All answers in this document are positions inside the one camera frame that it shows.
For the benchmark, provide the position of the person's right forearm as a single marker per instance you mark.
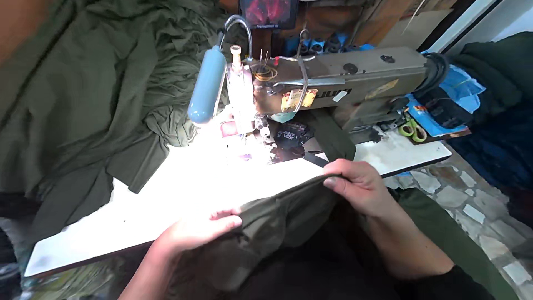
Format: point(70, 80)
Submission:
point(410, 246)

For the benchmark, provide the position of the yellow rubber bands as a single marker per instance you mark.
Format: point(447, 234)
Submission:
point(265, 74)

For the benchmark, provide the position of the green fabric panel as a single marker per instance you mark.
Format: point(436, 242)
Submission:
point(449, 233)

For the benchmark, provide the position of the black folded cloth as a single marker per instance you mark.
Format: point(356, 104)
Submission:
point(443, 107)

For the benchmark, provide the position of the blue plastic-lined tray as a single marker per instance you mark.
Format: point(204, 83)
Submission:
point(424, 118)

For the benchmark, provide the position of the pile of dark green garments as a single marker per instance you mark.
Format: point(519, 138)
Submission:
point(95, 87)

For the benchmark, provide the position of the person's body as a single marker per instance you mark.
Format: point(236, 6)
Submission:
point(320, 271)

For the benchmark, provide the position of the row of thread spools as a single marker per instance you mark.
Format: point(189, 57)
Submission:
point(317, 46)

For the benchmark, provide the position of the black-framed screen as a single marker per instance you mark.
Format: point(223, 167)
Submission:
point(268, 12)

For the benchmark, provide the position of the person's right hand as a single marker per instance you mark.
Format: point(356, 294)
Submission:
point(370, 191)

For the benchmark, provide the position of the narrow black strip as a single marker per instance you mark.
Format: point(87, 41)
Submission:
point(315, 160)

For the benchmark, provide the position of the dark green fabric strip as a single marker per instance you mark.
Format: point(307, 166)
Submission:
point(337, 137)

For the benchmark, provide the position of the person's right index finger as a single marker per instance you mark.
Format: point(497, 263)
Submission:
point(345, 168)

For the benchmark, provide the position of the blue cylindrical lamp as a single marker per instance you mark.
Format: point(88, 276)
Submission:
point(207, 85)

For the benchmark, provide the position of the grey sewing machine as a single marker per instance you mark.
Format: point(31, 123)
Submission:
point(374, 87)

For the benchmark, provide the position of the person's left forearm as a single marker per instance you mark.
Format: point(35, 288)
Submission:
point(150, 273)

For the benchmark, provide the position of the person's left fingers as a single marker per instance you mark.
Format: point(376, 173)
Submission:
point(225, 213)

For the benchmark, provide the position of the metal tweezers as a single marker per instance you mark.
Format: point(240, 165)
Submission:
point(316, 82)

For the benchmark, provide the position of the person's left thumb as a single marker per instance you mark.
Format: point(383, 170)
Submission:
point(225, 225)

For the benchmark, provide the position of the person's right thumb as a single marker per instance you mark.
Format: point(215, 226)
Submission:
point(340, 186)

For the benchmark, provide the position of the heap of dark clothes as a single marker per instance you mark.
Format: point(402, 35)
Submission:
point(499, 108)

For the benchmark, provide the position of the white sewing table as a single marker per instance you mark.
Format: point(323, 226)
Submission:
point(183, 187)

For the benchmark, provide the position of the dark green garment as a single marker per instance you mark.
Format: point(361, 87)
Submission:
point(287, 212)

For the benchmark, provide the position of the person's left hand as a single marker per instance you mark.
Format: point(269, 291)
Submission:
point(187, 232)

